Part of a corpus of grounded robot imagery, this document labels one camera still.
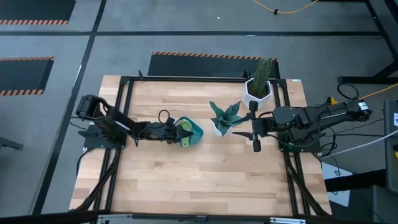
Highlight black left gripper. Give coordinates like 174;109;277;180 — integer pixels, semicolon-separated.
145;117;195;146

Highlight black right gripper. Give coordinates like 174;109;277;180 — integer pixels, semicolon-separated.
231;100;276;154

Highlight lime green measuring cup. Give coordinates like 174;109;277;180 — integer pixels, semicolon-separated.
179;119;194;147

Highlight teal plastic basket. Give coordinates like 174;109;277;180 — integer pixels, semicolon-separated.
175;116;205;147

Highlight green snake plant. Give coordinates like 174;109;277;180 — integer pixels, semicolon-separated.
208;100;244;133

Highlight white round plant pot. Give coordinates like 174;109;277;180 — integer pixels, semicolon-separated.
212;119;233;138

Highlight white hexagonal plant pot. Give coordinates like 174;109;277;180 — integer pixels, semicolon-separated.
241;77;275;110

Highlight green cactus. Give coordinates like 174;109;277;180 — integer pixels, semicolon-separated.
251;57;274;96

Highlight black hazard-striped floor mat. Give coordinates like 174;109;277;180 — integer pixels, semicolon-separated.
0;0;77;26
147;51;280;79
0;56;55;97

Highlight black box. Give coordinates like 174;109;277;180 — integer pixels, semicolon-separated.
383;99;398;194

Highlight black left wrist camera cable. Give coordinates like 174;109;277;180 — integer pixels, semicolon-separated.
157;109;175;126

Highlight black aluminium table frame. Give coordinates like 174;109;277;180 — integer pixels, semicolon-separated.
70;73;332;219

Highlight grey floor cable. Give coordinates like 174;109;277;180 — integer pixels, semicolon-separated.
320;128;398;160

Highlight yellow floor cable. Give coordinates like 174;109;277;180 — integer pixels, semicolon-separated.
251;0;320;16
359;82;398;101

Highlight black desk leg frame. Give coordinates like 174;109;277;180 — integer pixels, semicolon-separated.
337;0;398;85

